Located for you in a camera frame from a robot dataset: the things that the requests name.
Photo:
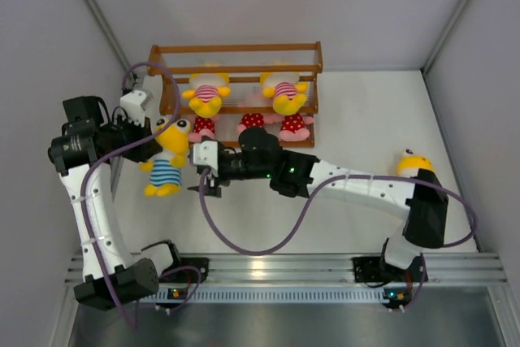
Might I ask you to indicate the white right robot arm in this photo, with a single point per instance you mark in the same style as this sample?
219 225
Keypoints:
414 195

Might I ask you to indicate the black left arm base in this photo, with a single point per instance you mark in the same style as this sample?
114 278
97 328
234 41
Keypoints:
200 265

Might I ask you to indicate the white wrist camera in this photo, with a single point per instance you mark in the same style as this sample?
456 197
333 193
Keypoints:
205 154
134 105

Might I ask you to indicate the yellow plush toy on shelf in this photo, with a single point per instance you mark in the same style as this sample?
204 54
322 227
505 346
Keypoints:
287 93

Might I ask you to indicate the yellow plush toy blue stripes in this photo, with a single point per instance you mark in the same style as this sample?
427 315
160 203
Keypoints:
410 163

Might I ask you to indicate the brown wooden two-tier shelf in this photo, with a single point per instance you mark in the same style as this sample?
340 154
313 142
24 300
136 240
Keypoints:
244 63

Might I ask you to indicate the yellow plush toy pink stripes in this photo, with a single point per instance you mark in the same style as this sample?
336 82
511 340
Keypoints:
206 93

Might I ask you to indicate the aluminium mounting rail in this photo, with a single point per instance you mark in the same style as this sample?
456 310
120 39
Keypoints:
443 268

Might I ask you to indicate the grey slotted cable duct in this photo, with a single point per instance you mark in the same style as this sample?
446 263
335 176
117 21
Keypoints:
207 294

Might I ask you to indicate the pink plush toy on shelf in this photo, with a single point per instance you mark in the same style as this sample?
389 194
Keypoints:
202 127

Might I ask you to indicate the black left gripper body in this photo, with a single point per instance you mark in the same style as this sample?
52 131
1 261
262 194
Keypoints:
126 134

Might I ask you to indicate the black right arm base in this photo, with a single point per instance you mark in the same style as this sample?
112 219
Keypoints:
372 271

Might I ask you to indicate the pink plush toy polka dress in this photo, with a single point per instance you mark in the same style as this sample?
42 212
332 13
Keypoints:
250 119

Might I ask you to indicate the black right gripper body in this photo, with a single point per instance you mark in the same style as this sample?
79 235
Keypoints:
236 168

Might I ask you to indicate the pink plush toy red dress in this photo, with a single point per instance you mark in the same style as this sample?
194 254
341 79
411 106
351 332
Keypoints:
295 127

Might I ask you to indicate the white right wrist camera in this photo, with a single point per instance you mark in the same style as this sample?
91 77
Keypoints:
205 154

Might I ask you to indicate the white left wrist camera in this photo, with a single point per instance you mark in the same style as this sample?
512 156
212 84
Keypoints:
134 105

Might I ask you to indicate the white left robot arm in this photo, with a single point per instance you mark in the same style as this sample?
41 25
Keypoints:
111 274

